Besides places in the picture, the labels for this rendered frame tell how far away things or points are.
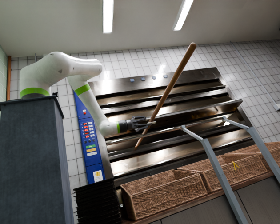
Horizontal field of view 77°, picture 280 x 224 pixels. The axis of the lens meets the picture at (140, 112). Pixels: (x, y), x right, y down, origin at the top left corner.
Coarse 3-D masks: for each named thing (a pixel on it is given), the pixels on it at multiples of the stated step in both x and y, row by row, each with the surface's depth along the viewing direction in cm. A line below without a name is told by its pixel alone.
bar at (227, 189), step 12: (204, 120) 172; (216, 120) 176; (228, 120) 172; (156, 132) 156; (192, 132) 152; (252, 132) 148; (108, 144) 144; (204, 144) 135; (264, 144) 143; (264, 156) 141; (216, 168) 126; (276, 168) 135; (228, 192) 119; (240, 216) 113
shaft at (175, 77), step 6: (192, 48) 74; (186, 54) 78; (186, 60) 80; (180, 66) 84; (180, 72) 88; (174, 78) 92; (168, 84) 98; (174, 84) 97; (168, 90) 101; (162, 96) 108; (162, 102) 112; (156, 108) 120; (156, 114) 126; (150, 120) 135; (144, 132) 155; (138, 144) 184
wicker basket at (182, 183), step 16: (160, 176) 171; (176, 176) 170; (192, 176) 131; (128, 192) 127; (144, 192) 119; (160, 192) 121; (176, 192) 123; (192, 192) 125; (128, 208) 133; (144, 208) 115; (160, 208) 117
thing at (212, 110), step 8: (216, 104) 215; (224, 104) 216; (232, 104) 224; (176, 112) 198; (184, 112) 200; (192, 112) 206; (200, 112) 213; (208, 112) 220; (216, 112) 227; (224, 112) 235; (144, 120) 186; (160, 120) 197; (168, 120) 203; (176, 120) 209; (184, 120) 216; (136, 128) 194; (104, 136) 186; (112, 136) 191
